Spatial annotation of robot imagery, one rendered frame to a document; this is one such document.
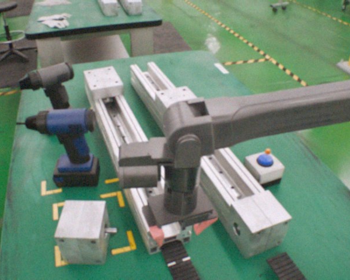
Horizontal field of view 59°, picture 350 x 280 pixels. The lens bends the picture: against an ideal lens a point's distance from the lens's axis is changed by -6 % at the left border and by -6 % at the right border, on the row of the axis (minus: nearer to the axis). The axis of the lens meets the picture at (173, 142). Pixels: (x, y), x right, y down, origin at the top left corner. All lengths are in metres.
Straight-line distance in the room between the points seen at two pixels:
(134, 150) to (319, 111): 0.27
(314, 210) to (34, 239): 0.69
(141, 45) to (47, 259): 1.86
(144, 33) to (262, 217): 1.86
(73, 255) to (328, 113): 0.55
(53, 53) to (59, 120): 1.58
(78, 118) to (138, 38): 1.64
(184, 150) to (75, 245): 0.35
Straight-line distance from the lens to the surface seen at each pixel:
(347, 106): 0.51
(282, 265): 0.72
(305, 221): 0.86
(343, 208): 0.94
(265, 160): 0.88
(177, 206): 0.53
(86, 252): 0.71
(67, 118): 0.79
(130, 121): 0.98
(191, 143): 0.43
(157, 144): 0.49
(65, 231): 0.69
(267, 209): 0.73
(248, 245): 0.71
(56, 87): 1.08
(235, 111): 0.45
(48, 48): 2.34
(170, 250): 0.74
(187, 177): 0.49
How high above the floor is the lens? 1.40
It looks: 37 degrees down
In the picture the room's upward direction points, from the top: 1 degrees clockwise
